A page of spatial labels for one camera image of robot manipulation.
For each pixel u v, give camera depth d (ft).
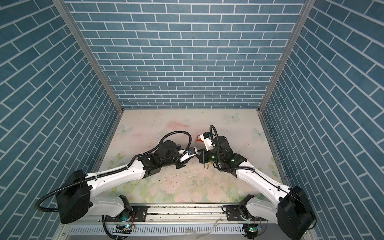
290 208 1.29
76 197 1.34
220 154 1.99
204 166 2.98
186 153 2.13
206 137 2.32
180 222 2.37
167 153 1.98
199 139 3.34
